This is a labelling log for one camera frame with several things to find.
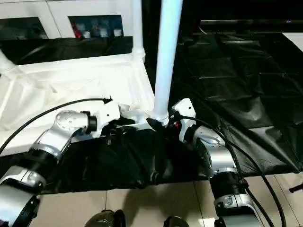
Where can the white glass-door cabinet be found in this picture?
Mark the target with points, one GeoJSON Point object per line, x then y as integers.
{"type": "Point", "coordinates": [56, 11]}

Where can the black left robot foot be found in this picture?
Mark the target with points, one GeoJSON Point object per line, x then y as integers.
{"type": "Point", "coordinates": [106, 218]}

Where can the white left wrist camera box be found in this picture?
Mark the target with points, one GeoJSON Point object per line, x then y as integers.
{"type": "Point", "coordinates": [107, 113]}

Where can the black glossy mat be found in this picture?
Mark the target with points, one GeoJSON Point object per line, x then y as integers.
{"type": "Point", "coordinates": [236, 94]}

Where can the black glossy tv stand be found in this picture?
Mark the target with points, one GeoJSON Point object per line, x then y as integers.
{"type": "Point", "coordinates": [248, 23]}

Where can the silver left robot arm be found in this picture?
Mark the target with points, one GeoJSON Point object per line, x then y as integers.
{"type": "Point", "coordinates": [54, 137]}

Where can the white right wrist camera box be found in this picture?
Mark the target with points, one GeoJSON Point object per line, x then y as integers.
{"type": "Point", "coordinates": [185, 108]}

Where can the black stand foot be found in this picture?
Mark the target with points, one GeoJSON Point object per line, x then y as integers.
{"type": "Point", "coordinates": [296, 189]}

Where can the white flat panel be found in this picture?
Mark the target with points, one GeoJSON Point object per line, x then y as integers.
{"type": "Point", "coordinates": [294, 40]}

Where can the white upturned plastic table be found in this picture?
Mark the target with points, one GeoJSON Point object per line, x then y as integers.
{"type": "Point", "coordinates": [71, 78]}

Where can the white plastic table leg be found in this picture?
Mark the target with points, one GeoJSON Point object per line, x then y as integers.
{"type": "Point", "coordinates": [137, 28]}
{"type": "Point", "coordinates": [4, 62]}
{"type": "Point", "coordinates": [166, 59]}

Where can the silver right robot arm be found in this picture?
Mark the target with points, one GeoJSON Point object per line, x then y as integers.
{"type": "Point", "coordinates": [217, 156]}

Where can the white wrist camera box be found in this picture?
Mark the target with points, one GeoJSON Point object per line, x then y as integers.
{"type": "Point", "coordinates": [185, 108]}
{"type": "Point", "coordinates": [107, 113]}

